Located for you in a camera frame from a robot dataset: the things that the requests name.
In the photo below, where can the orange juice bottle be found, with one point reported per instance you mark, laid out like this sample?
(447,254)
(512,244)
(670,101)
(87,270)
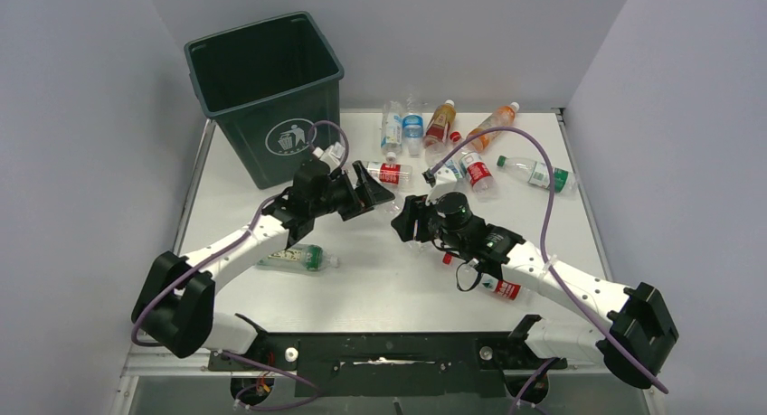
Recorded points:
(504,116)

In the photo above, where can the clear bottle red cap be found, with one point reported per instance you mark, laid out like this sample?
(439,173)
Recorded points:
(476,172)

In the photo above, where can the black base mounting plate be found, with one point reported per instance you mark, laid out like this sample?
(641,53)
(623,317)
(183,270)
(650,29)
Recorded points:
(398,364)

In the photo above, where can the brown tea bottle red label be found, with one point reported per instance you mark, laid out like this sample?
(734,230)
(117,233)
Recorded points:
(439,126)

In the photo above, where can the clear unlabelled bottle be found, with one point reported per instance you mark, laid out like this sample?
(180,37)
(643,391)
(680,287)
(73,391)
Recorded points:
(414,247)

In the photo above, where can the clear bottle blue green label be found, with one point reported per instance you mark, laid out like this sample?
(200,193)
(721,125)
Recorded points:
(435,153)

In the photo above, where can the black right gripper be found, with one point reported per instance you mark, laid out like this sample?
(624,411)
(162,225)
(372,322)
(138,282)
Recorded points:
(416,209)

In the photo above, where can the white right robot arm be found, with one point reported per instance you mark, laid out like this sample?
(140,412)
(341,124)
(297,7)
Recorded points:
(630,331)

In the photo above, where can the green tinted bottle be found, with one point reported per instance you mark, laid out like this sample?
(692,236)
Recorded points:
(301,257)

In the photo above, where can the red label bottle red cap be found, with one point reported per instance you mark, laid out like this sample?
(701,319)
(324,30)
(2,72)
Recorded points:
(468,277)

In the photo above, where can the clear bottle red label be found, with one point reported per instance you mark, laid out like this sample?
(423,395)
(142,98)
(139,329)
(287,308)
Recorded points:
(390,172)

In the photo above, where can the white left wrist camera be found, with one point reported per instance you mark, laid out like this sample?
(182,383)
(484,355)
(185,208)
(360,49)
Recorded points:
(333,155)

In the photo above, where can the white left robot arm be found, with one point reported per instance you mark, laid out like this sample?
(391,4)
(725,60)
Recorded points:
(175,306)

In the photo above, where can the clear bottle green cap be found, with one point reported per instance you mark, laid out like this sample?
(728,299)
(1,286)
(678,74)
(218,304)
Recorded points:
(536,174)

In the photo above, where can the clear bottle dark green label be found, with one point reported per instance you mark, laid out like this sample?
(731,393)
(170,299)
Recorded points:
(391,208)

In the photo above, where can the dark green trash bin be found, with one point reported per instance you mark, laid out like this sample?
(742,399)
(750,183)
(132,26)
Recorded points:
(273,88)

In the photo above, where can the aluminium frame rail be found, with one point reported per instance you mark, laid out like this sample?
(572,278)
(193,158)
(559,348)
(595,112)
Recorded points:
(156,382)

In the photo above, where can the white blue label bottle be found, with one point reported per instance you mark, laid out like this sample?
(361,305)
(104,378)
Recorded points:
(391,130)

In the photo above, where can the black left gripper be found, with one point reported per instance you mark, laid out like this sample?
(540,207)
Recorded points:
(364,198)

